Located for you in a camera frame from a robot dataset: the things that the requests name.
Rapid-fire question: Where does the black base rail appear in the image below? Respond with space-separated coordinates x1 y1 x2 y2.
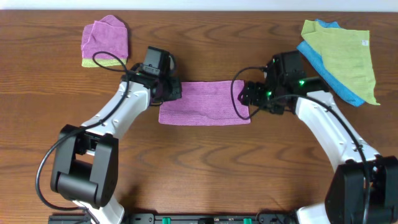
48 212 299 224

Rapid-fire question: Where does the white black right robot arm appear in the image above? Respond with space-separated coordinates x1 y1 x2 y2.
231 50 397 224

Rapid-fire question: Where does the blue cloth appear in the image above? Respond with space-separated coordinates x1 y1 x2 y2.
295 18 366 108

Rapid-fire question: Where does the purple microfiber cloth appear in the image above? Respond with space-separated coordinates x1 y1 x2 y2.
159 80 251 126

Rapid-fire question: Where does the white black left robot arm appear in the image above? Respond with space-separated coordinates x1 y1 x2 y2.
50 47 182 223

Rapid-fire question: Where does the folded green cloth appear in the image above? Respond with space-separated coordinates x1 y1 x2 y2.
81 58 121 68

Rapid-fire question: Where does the folded purple cloth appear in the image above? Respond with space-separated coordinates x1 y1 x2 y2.
81 15 129 59

